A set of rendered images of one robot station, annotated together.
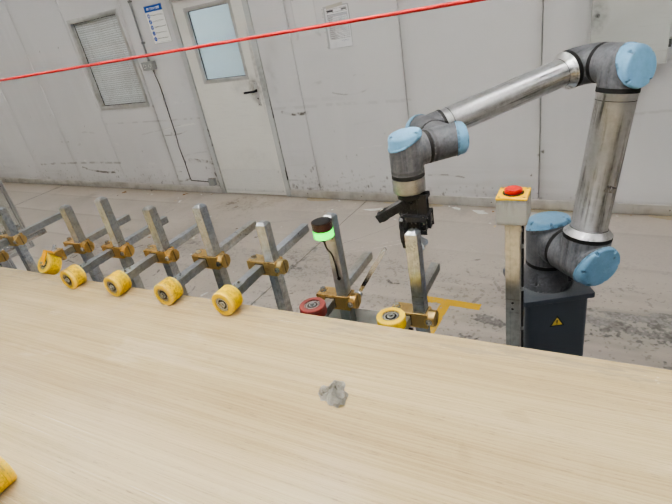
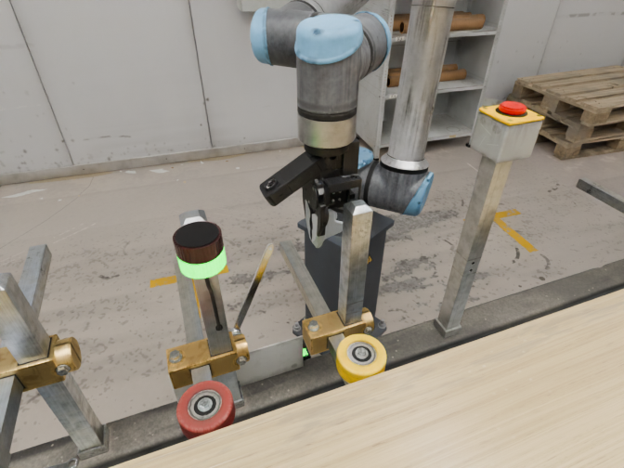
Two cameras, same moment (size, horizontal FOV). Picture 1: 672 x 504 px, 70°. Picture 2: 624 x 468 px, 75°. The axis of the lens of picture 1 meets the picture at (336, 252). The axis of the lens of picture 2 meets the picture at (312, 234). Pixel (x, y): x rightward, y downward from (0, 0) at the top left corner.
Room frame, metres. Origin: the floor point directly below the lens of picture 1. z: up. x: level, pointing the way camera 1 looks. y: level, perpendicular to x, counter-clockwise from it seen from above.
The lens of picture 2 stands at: (0.89, 0.26, 1.45)
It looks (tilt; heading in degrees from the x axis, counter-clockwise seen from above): 37 degrees down; 308
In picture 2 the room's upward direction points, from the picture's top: straight up
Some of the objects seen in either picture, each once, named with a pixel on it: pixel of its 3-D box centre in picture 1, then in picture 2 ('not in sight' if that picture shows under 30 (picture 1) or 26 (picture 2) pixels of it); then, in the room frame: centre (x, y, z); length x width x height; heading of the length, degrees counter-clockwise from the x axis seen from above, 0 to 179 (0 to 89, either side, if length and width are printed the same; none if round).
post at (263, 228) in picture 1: (278, 284); (60, 391); (1.43, 0.21, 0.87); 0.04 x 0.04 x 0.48; 58
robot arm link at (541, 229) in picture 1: (549, 238); (351, 176); (1.53, -0.78, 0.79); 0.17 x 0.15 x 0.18; 12
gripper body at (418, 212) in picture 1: (414, 211); (330, 173); (1.24, -0.24, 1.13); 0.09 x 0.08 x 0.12; 59
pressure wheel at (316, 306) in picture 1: (315, 318); (210, 422); (1.21, 0.10, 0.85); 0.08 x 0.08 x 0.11
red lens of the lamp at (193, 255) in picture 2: (321, 224); (199, 241); (1.26, 0.02, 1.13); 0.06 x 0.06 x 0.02
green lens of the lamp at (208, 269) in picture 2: (323, 232); (201, 256); (1.26, 0.02, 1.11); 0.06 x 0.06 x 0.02
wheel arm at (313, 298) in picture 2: (416, 301); (317, 305); (1.25, -0.22, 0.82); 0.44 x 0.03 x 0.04; 148
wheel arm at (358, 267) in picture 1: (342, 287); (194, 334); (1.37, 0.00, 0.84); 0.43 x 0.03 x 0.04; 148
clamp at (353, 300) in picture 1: (338, 299); (209, 358); (1.31, 0.02, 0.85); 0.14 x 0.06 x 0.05; 58
